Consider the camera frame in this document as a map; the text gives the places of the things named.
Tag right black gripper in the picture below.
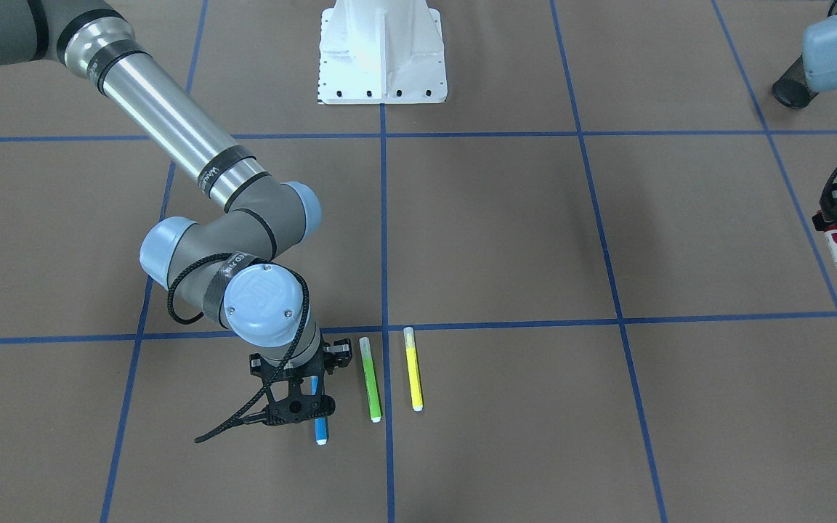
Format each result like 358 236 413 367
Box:
273 349 329 397

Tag blue highlighter pen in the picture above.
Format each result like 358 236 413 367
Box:
311 376 329 446

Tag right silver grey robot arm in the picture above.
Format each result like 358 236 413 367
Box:
0 1 341 394

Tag green highlighter pen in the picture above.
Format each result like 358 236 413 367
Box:
358 337 383 423

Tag yellow highlighter pen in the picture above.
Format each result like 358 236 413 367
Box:
403 326 424 413

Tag far black mesh pen cup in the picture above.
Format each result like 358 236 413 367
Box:
771 56 818 110

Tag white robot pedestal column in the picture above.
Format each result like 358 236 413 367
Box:
317 1 448 105

